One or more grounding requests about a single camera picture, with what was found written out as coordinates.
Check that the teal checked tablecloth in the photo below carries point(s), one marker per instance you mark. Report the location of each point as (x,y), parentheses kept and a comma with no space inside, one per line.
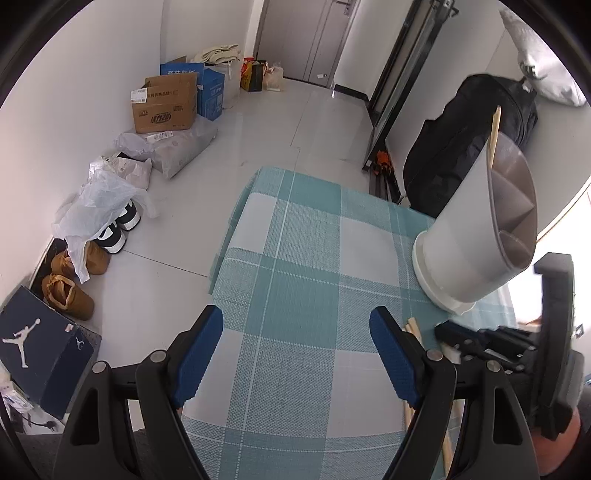
(300,277)

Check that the beige folded cloth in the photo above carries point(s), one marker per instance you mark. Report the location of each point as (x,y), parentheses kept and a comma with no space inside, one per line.
(219,53)

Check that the white plastic bag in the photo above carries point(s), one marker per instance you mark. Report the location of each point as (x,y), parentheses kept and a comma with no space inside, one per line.
(97,203)

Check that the black backpack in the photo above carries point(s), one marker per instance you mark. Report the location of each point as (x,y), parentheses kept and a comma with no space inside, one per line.
(452,138)

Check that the black power plug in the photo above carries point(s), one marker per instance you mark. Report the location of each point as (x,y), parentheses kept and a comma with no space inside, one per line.
(46,423)

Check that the grey door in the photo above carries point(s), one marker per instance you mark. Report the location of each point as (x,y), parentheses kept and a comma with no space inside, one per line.
(295,37)

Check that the grey plastic parcel bag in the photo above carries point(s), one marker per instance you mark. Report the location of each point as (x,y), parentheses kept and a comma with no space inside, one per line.
(180,147)

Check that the white utensil holder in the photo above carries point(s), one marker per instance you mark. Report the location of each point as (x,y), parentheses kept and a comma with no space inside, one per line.
(461,240)

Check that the person's right hand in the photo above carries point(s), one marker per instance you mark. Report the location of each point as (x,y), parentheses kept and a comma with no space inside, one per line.
(561,454)

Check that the white printed packet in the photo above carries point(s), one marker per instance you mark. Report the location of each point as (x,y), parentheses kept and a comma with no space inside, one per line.
(14,399)

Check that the white parcel bag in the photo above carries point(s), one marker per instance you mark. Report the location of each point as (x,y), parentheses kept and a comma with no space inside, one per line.
(129,170)

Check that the black white sneaker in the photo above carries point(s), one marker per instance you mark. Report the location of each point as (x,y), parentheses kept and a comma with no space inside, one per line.
(128,219)
(111,240)

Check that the brown boot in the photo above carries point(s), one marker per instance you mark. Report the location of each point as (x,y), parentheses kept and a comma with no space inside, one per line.
(69,297)
(94,261)

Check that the blue cardboard box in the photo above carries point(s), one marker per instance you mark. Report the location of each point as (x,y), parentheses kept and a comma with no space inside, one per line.
(212,97)

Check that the navy shoe box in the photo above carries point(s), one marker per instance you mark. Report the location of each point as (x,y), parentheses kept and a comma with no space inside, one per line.
(41,350)

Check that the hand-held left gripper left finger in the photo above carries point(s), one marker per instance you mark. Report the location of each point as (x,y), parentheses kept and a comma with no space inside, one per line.
(198,360)

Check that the red snack bag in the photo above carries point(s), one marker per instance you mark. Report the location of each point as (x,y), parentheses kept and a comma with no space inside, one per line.
(247,60)

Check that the white sling bag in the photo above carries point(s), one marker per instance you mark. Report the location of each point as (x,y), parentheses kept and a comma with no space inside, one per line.
(540,60)

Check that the black metal frame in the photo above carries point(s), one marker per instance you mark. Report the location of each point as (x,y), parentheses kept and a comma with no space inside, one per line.
(401,60)

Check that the wooden chopstick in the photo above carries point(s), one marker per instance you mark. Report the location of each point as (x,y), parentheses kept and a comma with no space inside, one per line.
(495,129)

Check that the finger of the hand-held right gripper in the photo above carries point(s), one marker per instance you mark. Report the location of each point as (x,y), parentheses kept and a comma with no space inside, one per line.
(471,346)
(512,341)

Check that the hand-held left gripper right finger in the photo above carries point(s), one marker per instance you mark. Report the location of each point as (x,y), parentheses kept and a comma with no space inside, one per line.
(397,364)

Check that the brown cardboard box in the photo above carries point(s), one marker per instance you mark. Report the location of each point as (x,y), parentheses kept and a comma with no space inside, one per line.
(166,110)

